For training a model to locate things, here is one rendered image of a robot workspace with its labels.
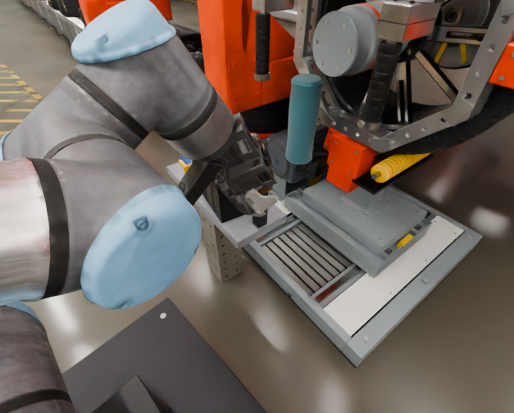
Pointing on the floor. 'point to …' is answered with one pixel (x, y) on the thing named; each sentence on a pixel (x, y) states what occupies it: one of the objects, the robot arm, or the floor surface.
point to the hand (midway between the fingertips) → (257, 206)
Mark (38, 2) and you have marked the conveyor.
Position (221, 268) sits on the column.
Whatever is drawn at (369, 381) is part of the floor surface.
